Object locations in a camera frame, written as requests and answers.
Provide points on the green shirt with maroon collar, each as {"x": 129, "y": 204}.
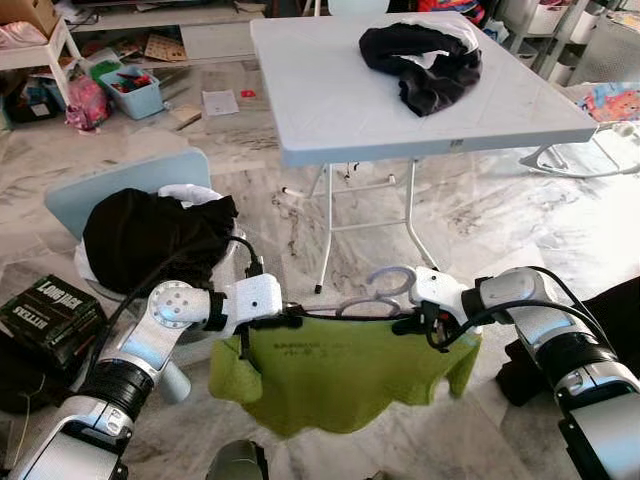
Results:
{"x": 340, "y": 380}

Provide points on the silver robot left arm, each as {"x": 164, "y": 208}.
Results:
{"x": 150, "y": 340}

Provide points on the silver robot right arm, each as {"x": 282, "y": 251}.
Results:
{"x": 560, "y": 340}

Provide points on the white marker pen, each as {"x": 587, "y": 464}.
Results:
{"x": 294, "y": 191}

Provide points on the large black garment heap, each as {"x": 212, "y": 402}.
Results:
{"x": 140, "y": 240}

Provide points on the pale blue kids chair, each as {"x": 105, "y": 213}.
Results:
{"x": 130, "y": 180}

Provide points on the black printed carton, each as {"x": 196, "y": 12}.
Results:
{"x": 50, "y": 310}

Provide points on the tan book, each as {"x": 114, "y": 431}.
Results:
{"x": 183, "y": 118}

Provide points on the white paper sheet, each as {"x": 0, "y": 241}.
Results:
{"x": 220, "y": 103}

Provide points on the black garment pile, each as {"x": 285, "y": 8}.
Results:
{"x": 430, "y": 85}

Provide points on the light blue toy bin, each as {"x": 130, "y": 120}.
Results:
{"x": 135, "y": 100}

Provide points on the pink kids backpack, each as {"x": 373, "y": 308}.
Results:
{"x": 88, "y": 105}

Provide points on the cartoon print baby bouncer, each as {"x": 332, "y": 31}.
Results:
{"x": 610, "y": 100}

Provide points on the white low console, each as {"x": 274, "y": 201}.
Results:
{"x": 215, "y": 38}

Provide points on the brown game board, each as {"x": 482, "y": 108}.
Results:
{"x": 165, "y": 48}

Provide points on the white cloth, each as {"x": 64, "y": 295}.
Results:
{"x": 455, "y": 28}

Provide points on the green storage bin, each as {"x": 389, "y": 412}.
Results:
{"x": 102, "y": 68}

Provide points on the white rolling storage trolley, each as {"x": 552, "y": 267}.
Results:
{"x": 535, "y": 30}

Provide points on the red blue kids backpack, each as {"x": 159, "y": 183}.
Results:
{"x": 450, "y": 10}

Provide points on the black storage basket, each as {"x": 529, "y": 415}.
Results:
{"x": 35, "y": 103}

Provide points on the grey ribbed box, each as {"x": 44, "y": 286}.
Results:
{"x": 610, "y": 50}

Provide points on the white step stool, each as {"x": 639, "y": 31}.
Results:
{"x": 62, "y": 50}

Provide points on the brown cardboard box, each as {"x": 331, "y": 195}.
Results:
{"x": 25, "y": 15}

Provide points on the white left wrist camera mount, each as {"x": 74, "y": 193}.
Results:
{"x": 255, "y": 298}

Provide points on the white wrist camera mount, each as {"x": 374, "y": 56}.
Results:
{"x": 435, "y": 285}
{"x": 255, "y": 298}

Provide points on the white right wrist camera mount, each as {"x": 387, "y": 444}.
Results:
{"x": 435, "y": 285}

